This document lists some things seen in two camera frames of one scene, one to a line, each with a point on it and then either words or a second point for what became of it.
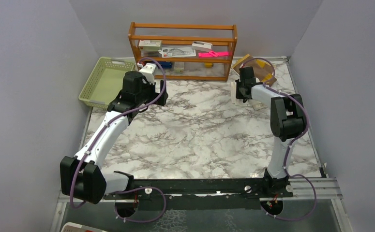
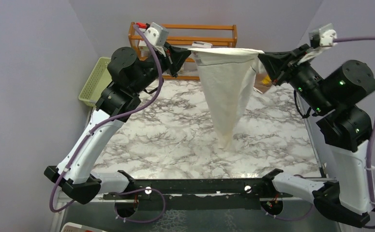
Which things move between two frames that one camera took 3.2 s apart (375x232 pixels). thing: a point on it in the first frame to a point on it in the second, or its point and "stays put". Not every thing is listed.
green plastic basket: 106,81 stays put
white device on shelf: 202,45 stays put
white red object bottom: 72,227 stays put
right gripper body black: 239,94 to 289,65
